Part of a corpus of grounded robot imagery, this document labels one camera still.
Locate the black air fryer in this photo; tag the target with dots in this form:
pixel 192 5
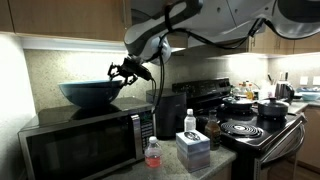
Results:
pixel 170 114

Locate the white tissue box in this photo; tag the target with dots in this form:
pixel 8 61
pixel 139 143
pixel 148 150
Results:
pixel 193 150

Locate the blue bowl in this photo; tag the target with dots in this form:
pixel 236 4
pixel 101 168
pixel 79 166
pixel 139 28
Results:
pixel 91 94

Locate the brown sauce bottle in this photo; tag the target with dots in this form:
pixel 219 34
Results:
pixel 212 130

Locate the clear water bottle white cap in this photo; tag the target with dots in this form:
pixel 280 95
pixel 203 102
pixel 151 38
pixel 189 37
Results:
pixel 189 121

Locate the light blue container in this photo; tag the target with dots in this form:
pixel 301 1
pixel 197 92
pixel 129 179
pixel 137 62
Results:
pixel 310 96

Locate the black lidded pot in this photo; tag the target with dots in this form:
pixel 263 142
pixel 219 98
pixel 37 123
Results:
pixel 272 108

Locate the stainless steel microwave oven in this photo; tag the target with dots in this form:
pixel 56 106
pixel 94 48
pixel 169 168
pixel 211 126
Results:
pixel 71 143

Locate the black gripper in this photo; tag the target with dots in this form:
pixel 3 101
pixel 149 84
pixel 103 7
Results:
pixel 131 70

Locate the black electric stove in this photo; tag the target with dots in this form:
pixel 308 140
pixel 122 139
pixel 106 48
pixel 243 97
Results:
pixel 259 141

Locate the open wooden upper cabinet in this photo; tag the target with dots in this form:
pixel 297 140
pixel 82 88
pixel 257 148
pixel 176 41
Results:
pixel 105 20

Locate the water bottle with red label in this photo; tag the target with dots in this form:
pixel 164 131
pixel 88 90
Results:
pixel 153 153

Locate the black lidded frying pan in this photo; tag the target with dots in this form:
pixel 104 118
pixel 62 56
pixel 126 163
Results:
pixel 236 104

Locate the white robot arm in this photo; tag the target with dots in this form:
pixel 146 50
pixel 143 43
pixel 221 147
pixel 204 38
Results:
pixel 212 22

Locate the yellow oil bottle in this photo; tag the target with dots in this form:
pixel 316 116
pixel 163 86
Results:
pixel 249 94

